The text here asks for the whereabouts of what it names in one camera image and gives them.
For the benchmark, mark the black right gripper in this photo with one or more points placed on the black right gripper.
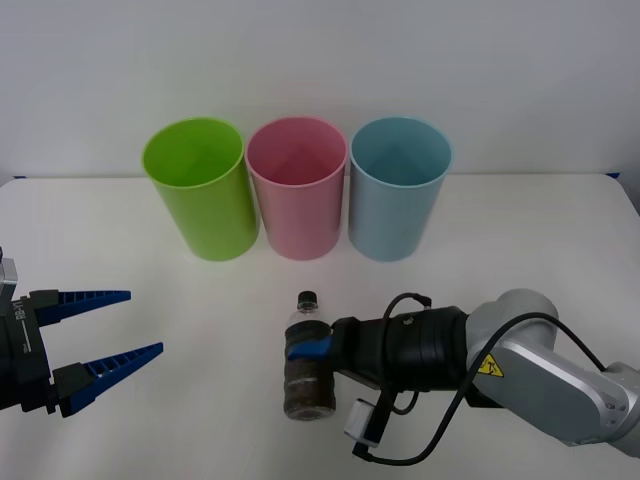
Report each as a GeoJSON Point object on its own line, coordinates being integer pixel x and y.
{"type": "Point", "coordinates": [360, 350]}

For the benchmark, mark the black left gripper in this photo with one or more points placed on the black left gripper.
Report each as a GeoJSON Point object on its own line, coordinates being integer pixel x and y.
{"type": "Point", "coordinates": [20, 360]}

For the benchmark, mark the plastic bottle with dark label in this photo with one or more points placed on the plastic bottle with dark label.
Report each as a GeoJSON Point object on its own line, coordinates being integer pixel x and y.
{"type": "Point", "coordinates": [307, 385]}

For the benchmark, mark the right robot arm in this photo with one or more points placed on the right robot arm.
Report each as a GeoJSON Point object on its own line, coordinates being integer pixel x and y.
{"type": "Point", "coordinates": [525, 360]}

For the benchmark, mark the pink plastic bin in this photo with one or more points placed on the pink plastic bin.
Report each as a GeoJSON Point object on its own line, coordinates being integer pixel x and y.
{"type": "Point", "coordinates": [300, 220]}

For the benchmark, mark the pale blue plastic bin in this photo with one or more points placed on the pale blue plastic bin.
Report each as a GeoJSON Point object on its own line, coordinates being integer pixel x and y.
{"type": "Point", "coordinates": [390, 220]}

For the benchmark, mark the green plastic bin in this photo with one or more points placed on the green plastic bin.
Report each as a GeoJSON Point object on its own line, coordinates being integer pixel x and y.
{"type": "Point", "coordinates": [210, 220]}

